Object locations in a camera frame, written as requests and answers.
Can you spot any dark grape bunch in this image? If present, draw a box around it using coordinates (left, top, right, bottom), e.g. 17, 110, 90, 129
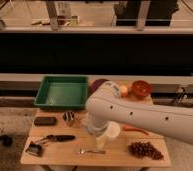
128, 142, 164, 160

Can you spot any red chili pepper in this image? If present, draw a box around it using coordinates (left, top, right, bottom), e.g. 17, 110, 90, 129
122, 125, 149, 135

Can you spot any purple bowl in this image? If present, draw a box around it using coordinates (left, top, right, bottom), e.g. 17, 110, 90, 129
89, 79, 106, 94

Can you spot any black brush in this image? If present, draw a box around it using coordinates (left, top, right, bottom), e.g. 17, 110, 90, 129
26, 143, 42, 156

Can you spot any green plastic tray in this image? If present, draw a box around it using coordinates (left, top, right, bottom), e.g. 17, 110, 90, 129
34, 76, 88, 110

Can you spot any metal fork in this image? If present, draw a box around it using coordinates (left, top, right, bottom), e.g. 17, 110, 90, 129
78, 148, 106, 154

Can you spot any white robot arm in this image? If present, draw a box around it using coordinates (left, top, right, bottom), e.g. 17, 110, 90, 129
86, 81, 193, 145

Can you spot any wooden table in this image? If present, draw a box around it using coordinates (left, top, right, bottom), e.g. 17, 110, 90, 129
20, 79, 172, 168

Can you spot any orange round fruit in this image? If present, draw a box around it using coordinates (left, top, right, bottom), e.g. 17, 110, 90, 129
120, 85, 129, 97

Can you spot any black handled tool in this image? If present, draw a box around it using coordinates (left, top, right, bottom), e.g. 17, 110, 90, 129
34, 135, 76, 144

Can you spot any red bowl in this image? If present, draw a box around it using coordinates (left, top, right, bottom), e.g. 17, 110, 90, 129
131, 80, 152, 98

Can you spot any black object on floor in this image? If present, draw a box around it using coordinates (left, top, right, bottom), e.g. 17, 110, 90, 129
0, 135, 13, 146

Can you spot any black rectangular block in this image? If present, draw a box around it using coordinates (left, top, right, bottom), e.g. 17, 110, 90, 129
34, 117, 56, 126

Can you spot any white plastic cup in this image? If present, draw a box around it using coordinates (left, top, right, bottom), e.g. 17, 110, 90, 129
105, 121, 121, 141

